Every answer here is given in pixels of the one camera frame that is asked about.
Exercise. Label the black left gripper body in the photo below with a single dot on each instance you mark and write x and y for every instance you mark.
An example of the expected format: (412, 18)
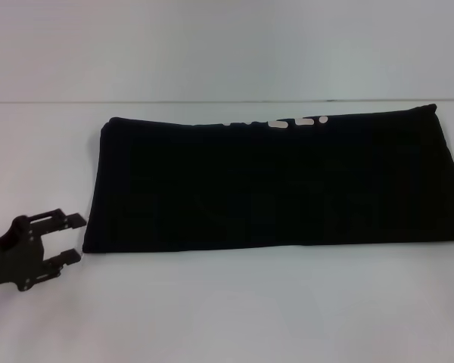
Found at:
(13, 253)

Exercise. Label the black shirt with FREE print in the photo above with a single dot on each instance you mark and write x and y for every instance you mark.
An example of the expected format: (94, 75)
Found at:
(280, 181)

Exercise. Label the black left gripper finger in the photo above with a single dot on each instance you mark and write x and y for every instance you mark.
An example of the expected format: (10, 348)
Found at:
(58, 221)
(60, 261)

